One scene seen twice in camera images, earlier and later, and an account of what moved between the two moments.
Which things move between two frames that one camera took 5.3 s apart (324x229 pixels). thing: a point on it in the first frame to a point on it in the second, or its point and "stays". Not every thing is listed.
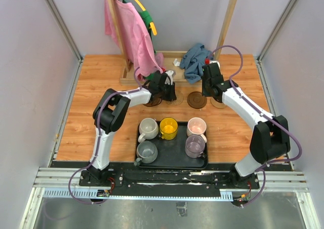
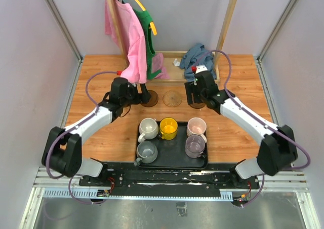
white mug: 149,129 stays
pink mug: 197,126 stays
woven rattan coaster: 178,100 stays
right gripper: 204,92 to 191,87
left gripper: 172,95 to 143,98
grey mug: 147,152 stays
